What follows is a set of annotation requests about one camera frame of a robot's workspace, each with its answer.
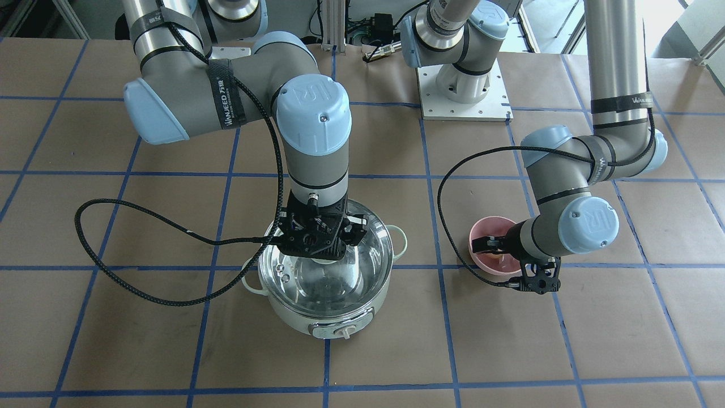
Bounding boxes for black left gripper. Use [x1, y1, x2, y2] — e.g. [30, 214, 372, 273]
[471, 224, 524, 261]

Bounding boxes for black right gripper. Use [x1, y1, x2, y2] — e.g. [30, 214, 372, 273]
[275, 193, 369, 261]

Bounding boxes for glass pot lid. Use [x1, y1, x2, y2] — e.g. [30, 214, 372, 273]
[257, 199, 392, 318]

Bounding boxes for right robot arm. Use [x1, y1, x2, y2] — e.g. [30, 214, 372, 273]
[122, 1, 367, 262]

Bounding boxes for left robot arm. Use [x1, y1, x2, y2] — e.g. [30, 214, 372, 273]
[402, 1, 668, 262]

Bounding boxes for pink bowl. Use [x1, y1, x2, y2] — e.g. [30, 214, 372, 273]
[468, 216, 521, 277]

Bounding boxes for brown paper table cover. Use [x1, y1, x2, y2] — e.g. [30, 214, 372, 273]
[0, 37, 725, 408]

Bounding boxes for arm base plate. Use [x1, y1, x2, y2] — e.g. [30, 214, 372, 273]
[416, 60, 513, 121]

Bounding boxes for black braided cable right arm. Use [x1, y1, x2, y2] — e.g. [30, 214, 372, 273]
[75, 11, 284, 307]

